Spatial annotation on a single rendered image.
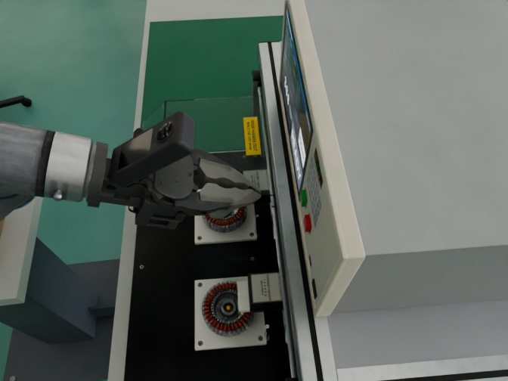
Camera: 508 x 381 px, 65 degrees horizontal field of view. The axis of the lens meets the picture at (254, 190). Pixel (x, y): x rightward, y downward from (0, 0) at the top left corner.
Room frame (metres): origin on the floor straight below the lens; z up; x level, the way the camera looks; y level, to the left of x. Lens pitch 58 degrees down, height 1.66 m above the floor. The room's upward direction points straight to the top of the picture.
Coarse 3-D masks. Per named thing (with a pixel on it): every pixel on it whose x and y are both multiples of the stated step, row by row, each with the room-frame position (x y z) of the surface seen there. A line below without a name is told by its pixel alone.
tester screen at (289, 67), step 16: (288, 32) 0.53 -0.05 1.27; (288, 48) 0.51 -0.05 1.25; (288, 64) 0.50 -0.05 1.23; (288, 80) 0.49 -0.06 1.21; (304, 96) 0.37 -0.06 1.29; (288, 112) 0.46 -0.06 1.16; (304, 112) 0.36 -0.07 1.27; (288, 128) 0.45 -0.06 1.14; (304, 128) 0.35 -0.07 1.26; (304, 144) 0.34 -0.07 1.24
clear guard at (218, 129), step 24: (144, 120) 0.58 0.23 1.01; (216, 120) 0.53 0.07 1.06; (240, 120) 0.53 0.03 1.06; (264, 120) 0.53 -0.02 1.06; (216, 144) 0.47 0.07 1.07; (240, 144) 0.47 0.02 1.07; (264, 144) 0.47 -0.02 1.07; (240, 168) 0.42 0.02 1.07; (264, 168) 0.42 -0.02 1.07; (264, 192) 0.37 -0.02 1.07
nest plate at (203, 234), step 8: (248, 208) 0.50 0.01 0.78; (200, 216) 0.47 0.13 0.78; (248, 216) 0.47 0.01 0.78; (200, 224) 0.45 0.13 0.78; (248, 224) 0.45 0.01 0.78; (200, 232) 0.43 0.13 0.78; (208, 232) 0.43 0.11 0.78; (216, 232) 0.43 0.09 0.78; (232, 232) 0.43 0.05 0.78; (240, 232) 0.43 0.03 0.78; (248, 232) 0.43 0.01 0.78; (200, 240) 0.41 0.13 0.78; (208, 240) 0.41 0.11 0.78; (216, 240) 0.41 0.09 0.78; (224, 240) 0.41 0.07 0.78; (232, 240) 0.41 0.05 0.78; (240, 240) 0.41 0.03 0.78; (248, 240) 0.41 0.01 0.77
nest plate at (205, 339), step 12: (204, 288) 0.29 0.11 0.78; (216, 312) 0.24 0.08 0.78; (204, 324) 0.21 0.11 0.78; (252, 324) 0.21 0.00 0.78; (264, 324) 0.21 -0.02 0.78; (204, 336) 0.18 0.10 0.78; (216, 336) 0.18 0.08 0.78; (240, 336) 0.18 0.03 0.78; (252, 336) 0.18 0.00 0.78; (204, 348) 0.16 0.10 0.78; (216, 348) 0.16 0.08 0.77
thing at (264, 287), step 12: (252, 276) 0.27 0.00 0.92; (264, 276) 0.27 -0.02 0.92; (276, 276) 0.27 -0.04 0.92; (240, 288) 0.26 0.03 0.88; (252, 288) 0.24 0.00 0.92; (264, 288) 0.24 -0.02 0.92; (276, 288) 0.24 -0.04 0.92; (240, 300) 0.23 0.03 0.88; (252, 300) 0.22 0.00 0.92; (264, 300) 0.22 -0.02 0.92; (276, 300) 0.22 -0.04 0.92; (252, 312) 0.21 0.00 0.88
